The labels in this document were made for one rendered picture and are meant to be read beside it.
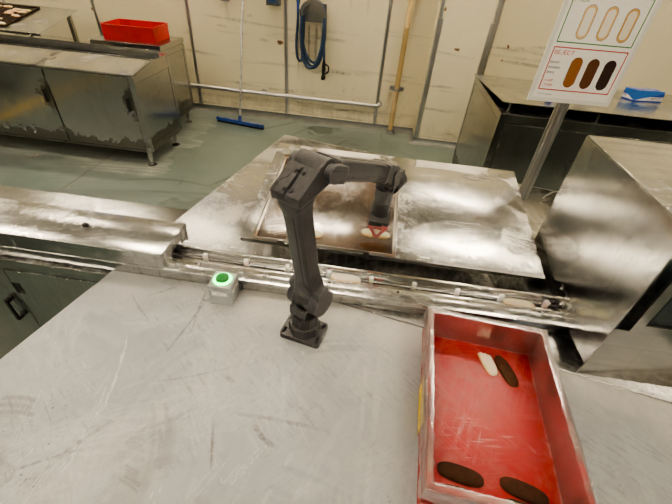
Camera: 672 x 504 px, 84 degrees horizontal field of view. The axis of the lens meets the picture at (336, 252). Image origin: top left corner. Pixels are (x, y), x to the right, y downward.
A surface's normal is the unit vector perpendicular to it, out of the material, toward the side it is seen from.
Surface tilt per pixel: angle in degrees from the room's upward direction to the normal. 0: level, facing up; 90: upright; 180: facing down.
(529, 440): 0
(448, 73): 90
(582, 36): 90
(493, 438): 0
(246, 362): 0
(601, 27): 90
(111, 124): 89
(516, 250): 10
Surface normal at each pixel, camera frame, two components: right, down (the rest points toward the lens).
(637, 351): -0.12, 0.61
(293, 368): 0.07, -0.77
